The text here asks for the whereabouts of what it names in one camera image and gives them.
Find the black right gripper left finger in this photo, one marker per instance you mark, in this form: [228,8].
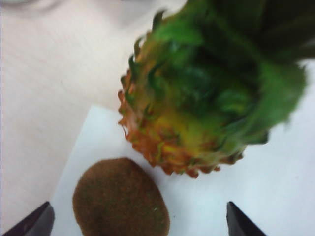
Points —
[37,223]

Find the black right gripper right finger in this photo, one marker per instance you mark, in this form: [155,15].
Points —
[240,223]

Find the brown fuzzy kiwi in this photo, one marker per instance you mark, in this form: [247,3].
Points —
[118,196]

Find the plastic pineapple with green crown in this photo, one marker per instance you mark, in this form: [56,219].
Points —
[187,110]

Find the white paper sheet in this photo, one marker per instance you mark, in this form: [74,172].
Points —
[246,186]

